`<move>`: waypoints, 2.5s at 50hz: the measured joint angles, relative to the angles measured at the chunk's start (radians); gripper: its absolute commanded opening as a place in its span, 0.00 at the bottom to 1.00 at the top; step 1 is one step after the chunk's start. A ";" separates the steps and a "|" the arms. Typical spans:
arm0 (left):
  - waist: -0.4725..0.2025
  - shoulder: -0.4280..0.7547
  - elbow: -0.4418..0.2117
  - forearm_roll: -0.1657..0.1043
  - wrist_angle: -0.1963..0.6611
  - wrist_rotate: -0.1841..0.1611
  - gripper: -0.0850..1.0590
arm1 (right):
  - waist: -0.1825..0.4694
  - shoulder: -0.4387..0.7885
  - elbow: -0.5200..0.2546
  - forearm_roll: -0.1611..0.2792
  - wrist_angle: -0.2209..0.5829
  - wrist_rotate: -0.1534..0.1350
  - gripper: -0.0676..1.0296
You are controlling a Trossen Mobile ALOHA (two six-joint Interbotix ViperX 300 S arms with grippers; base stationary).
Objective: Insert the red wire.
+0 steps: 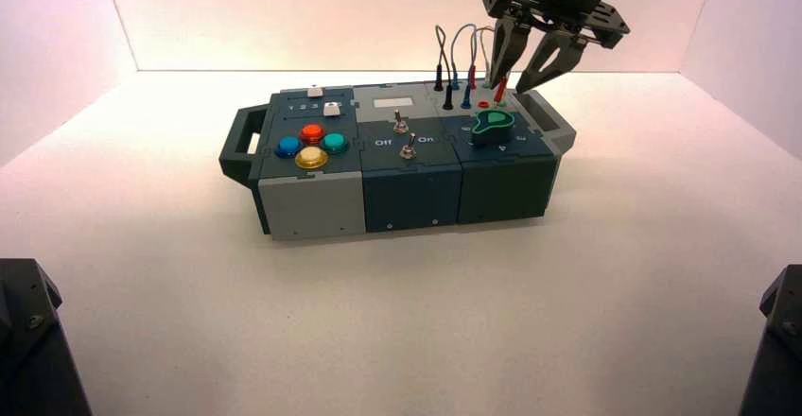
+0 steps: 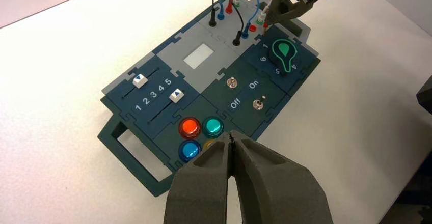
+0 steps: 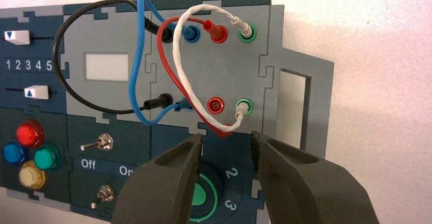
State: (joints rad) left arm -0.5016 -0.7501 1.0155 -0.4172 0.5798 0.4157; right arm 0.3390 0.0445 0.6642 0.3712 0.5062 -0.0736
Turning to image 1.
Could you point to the metal toggle switch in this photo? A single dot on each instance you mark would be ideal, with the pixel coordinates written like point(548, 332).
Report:
point(408, 149)
point(399, 124)

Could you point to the grey and teal control box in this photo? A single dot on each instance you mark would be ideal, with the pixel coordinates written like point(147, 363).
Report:
point(313, 206)

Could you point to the yellow round push button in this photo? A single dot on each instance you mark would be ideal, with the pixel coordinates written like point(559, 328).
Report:
point(311, 158)

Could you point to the white rectangular display window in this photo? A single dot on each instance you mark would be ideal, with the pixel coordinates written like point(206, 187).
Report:
point(393, 103)

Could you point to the green rotary knob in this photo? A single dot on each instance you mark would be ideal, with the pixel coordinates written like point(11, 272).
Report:
point(493, 128)

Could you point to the green round push button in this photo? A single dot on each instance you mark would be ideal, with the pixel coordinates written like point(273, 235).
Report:
point(335, 143)

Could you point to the white slider switch cap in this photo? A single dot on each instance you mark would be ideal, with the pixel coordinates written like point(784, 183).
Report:
point(331, 109)
point(315, 92)

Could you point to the blue round push button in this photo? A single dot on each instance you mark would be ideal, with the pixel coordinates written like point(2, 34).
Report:
point(289, 146)

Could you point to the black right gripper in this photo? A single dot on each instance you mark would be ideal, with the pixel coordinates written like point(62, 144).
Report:
point(564, 0)

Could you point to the red round push button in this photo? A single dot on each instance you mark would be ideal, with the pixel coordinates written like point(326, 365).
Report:
point(312, 132)

